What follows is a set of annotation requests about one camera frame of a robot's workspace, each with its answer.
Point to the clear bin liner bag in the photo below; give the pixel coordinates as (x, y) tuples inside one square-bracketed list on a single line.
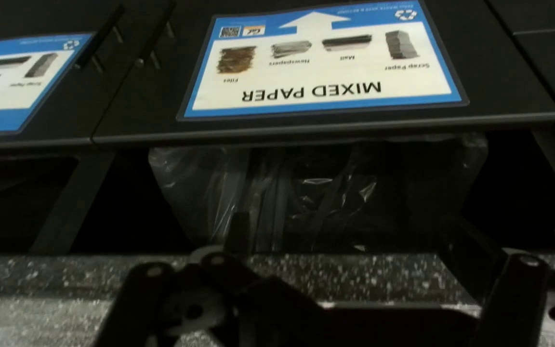
[(363, 197)]

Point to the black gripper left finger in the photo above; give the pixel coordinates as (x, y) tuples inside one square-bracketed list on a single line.
[(158, 305)]

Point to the mixed paper bin label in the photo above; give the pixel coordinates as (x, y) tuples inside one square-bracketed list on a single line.
[(324, 59), (29, 70)]

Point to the right mixed paper bin label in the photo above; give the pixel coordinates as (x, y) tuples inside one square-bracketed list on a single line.
[(29, 70)]

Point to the left mixed paper bin label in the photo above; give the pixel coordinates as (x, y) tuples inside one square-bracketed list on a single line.
[(324, 59)]

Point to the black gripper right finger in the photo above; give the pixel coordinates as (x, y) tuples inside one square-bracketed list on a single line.
[(511, 290)]

